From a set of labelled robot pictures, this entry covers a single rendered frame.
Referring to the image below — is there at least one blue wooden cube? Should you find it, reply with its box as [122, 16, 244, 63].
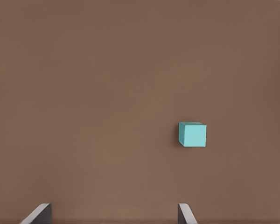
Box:
[178, 121, 207, 148]

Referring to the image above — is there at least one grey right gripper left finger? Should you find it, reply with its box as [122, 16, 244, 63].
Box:
[20, 203, 52, 224]

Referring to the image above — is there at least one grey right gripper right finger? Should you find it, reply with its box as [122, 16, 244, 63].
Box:
[177, 203, 198, 224]

